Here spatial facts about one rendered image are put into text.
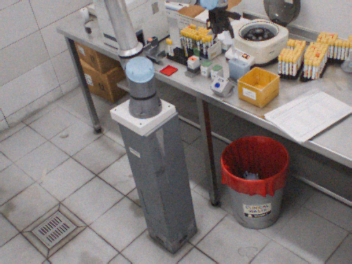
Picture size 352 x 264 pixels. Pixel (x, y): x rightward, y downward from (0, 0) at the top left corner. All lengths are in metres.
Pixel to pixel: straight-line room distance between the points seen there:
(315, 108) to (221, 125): 1.01
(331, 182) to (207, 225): 0.73
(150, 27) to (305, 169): 1.14
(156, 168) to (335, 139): 0.80
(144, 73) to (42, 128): 1.93
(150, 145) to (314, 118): 0.70
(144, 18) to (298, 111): 0.99
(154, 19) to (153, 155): 0.83
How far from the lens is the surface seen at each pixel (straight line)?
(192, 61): 2.28
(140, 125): 1.98
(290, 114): 2.01
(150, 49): 2.44
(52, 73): 3.91
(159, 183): 2.21
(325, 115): 2.01
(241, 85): 2.07
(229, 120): 2.96
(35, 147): 3.58
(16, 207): 3.20
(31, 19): 3.69
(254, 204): 2.50
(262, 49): 2.28
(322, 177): 2.61
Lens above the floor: 2.15
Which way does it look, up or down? 40 degrees down
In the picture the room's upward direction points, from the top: 10 degrees counter-clockwise
